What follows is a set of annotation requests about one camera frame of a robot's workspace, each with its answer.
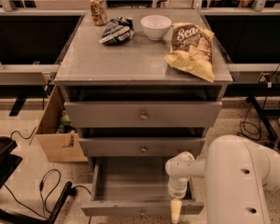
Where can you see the grey top drawer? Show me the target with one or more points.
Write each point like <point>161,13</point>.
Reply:
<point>156,114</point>

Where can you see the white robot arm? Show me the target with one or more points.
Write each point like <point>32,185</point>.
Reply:
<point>237,172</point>

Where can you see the grey drawer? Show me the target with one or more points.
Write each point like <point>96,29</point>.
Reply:
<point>156,114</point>
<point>140,146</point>
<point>129,186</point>

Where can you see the golden drink can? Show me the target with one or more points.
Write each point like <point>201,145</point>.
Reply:
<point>98,12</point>

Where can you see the grey bottom drawer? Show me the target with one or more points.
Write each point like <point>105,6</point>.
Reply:
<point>129,186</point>

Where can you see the green bottle in box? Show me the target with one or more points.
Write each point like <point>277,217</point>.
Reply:
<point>64,119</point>

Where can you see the cardboard box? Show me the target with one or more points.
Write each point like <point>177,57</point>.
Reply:
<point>58,147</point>

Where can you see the grey middle drawer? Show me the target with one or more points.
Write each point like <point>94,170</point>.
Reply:
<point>140,146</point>

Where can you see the black desk leg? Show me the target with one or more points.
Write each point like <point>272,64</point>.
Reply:
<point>272,136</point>

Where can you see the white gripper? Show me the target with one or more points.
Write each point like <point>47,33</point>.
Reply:
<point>176,190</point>

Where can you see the dark blue snack bag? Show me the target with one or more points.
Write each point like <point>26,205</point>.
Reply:
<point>118,30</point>

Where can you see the white bowl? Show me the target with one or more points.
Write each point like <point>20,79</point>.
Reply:
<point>155,27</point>

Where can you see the grey drawer cabinet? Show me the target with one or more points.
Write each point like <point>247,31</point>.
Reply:
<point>133,72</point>

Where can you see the yellow chip bag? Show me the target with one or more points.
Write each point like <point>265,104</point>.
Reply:
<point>191,50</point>

